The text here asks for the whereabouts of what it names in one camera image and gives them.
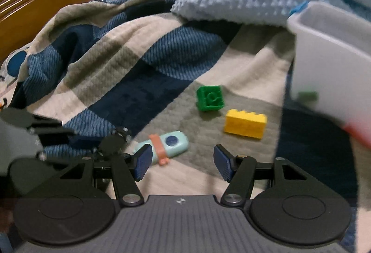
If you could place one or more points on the mint toy with orange band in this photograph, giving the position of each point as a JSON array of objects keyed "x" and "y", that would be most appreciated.
[{"x": 172, "y": 142}]

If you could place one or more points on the green toy brick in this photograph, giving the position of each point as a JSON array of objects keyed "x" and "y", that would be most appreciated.
[{"x": 210, "y": 97}]

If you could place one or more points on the white plastic container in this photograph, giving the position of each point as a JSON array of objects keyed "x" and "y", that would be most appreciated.
[{"x": 333, "y": 67}]

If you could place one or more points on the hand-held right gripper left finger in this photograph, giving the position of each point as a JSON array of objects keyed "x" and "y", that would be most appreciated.
[{"x": 143, "y": 161}]

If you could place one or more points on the blue plaid blanket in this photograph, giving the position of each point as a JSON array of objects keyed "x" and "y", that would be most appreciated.
[{"x": 116, "y": 67}]

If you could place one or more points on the yellow toy brick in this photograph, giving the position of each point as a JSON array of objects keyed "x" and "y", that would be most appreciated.
[{"x": 246, "y": 125}]

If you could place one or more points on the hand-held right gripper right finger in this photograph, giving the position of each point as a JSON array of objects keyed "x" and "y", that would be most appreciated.
[{"x": 221, "y": 161}]

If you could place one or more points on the printed white bed sheet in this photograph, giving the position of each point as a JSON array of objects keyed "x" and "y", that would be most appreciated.
[{"x": 11, "y": 67}]

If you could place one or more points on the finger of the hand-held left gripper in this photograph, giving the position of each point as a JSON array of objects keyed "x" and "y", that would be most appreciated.
[
  {"x": 113, "y": 142},
  {"x": 52, "y": 126}
]

